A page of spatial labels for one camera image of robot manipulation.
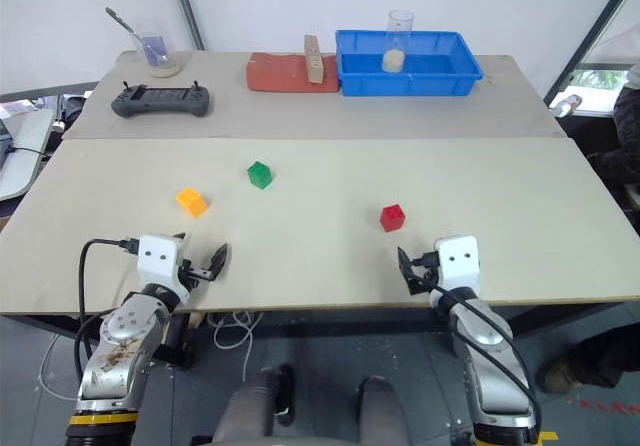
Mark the green cube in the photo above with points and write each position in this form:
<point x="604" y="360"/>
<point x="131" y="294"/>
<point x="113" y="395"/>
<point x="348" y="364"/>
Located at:
<point x="260" y="174"/>

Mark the orange cube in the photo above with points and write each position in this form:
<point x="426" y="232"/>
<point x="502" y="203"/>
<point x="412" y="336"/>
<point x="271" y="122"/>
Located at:
<point x="192" y="202"/>

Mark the clear beaker with purple print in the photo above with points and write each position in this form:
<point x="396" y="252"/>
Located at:
<point x="155" y="51"/>

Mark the grey rounded robot leg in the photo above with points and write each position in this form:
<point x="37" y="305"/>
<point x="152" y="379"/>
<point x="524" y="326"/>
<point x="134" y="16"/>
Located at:
<point x="250" y="406"/>
<point x="382" y="411"/>

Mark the blue plastic bin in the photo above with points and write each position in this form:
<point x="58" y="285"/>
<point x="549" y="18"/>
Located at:
<point x="360" y="78"/>

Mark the white side desk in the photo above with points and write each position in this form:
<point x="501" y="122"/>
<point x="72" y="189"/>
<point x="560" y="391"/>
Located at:
<point x="25" y="141"/>

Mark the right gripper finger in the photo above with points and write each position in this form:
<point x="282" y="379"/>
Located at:
<point x="406" y="262"/>
<point x="416" y="286"/>

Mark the small white grey device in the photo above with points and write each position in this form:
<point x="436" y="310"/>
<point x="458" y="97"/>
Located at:
<point x="566" y="105"/>

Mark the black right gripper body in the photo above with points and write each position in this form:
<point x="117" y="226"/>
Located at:
<point x="429" y="268"/>

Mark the round beige coaster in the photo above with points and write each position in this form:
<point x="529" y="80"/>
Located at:
<point x="165" y="72"/>

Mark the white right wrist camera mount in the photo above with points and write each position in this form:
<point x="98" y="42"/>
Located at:
<point x="460" y="263"/>

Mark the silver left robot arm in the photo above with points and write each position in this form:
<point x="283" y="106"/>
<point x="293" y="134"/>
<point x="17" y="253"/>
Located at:
<point x="125" y="326"/>

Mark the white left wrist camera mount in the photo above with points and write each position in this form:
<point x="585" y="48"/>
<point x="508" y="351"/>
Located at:
<point x="157" y="261"/>

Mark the clear beaker with sand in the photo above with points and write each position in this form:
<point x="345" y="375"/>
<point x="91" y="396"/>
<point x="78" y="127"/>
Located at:
<point x="395" y="58"/>

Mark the black diagonal frame pole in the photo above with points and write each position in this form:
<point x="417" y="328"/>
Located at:
<point x="187" y="11"/>
<point x="595" y="26"/>

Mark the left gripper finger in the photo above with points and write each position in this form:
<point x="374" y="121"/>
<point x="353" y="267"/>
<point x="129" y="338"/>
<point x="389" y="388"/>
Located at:
<point x="182" y="236"/>
<point x="220" y="261"/>

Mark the person in dark clothes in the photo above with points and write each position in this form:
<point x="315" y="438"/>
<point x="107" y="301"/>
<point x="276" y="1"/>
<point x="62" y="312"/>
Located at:
<point x="627" y="131"/>

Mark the red folded cloth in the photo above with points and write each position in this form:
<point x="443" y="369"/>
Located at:
<point x="280" y="73"/>

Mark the black under-table bracket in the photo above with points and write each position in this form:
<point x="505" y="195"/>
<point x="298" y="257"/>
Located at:
<point x="175" y="346"/>

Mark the red cube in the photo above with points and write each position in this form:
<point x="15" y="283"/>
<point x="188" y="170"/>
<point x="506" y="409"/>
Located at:
<point x="392" y="217"/>

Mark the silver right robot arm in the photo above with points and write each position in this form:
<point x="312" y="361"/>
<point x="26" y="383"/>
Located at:
<point x="482" y="333"/>

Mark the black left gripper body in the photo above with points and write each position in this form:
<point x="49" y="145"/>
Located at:
<point x="192" y="272"/>

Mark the dark grey handheld controller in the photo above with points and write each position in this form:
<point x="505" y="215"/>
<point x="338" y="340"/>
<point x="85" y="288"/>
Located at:
<point x="160" y="101"/>

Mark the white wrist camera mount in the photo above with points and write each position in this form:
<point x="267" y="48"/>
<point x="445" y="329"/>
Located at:
<point x="157" y="261"/>
<point x="460" y="263"/>

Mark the brown shoe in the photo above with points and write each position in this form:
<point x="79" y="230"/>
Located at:
<point x="565" y="373"/>

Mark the wooden block with holes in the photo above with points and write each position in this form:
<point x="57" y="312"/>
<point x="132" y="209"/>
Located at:
<point x="314" y="61"/>

